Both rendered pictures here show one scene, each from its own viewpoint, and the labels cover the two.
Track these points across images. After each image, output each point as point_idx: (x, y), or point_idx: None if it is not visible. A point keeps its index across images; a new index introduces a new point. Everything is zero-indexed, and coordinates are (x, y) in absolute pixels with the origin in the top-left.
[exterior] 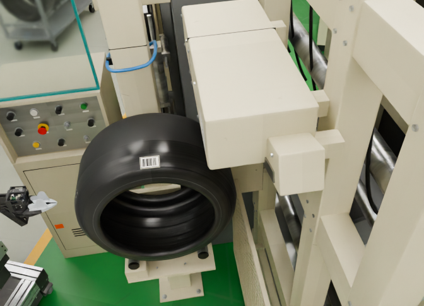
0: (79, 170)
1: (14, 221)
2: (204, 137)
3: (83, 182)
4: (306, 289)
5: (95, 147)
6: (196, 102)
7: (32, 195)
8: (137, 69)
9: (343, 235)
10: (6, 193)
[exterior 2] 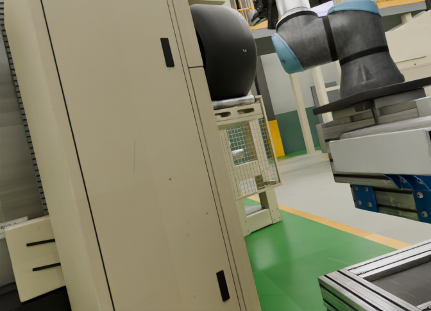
0: (224, 16)
1: (278, 19)
2: None
3: (235, 10)
4: None
5: (211, 5)
6: None
7: (254, 14)
8: None
9: None
10: None
